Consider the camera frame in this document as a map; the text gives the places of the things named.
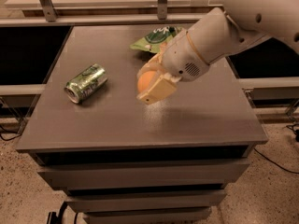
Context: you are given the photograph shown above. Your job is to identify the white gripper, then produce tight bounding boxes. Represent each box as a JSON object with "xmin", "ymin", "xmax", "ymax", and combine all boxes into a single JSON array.
[{"xmin": 136, "ymin": 29, "xmax": 209, "ymax": 105}]

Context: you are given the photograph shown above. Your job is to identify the orange fruit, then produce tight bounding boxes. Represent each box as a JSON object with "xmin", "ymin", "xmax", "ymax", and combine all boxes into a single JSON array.
[{"xmin": 137, "ymin": 71, "xmax": 156, "ymax": 92}]

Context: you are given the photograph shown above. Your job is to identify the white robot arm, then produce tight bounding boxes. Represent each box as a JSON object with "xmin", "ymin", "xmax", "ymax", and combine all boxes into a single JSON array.
[{"xmin": 137, "ymin": 0, "xmax": 299, "ymax": 105}]

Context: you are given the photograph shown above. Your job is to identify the green chip bag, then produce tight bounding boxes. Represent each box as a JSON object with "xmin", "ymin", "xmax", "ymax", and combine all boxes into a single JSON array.
[{"xmin": 130, "ymin": 26, "xmax": 182, "ymax": 54}]

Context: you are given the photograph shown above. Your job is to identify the green soda can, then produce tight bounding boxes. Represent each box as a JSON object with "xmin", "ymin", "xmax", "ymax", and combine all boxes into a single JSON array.
[{"xmin": 64, "ymin": 63, "xmax": 108, "ymax": 104}]

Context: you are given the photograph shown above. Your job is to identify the grey drawer cabinet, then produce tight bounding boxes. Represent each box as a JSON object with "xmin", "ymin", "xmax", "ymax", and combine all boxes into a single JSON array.
[{"xmin": 17, "ymin": 25, "xmax": 267, "ymax": 224}]

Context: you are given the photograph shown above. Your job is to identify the metal glass railing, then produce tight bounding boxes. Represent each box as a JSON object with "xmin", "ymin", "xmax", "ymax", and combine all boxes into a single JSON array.
[{"xmin": 0, "ymin": 0, "xmax": 221, "ymax": 27}]

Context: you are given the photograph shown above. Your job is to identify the black floor cable right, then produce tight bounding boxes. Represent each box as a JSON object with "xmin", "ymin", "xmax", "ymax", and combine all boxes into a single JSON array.
[{"xmin": 253, "ymin": 123, "xmax": 299, "ymax": 175}]

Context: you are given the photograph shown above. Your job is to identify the black floor cable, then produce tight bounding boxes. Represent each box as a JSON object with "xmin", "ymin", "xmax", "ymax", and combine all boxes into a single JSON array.
[
  {"xmin": 253, "ymin": 123, "xmax": 299, "ymax": 175},
  {"xmin": 0, "ymin": 96, "xmax": 26, "ymax": 142}
]

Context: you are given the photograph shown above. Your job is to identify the black floor cable left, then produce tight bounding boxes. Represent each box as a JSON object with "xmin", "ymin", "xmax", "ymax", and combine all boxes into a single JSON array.
[{"xmin": 0, "ymin": 96, "xmax": 26, "ymax": 142}]

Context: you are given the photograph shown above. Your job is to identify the black cables under cabinet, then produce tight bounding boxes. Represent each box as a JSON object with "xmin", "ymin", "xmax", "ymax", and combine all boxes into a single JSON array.
[{"xmin": 46, "ymin": 201, "xmax": 78, "ymax": 224}]

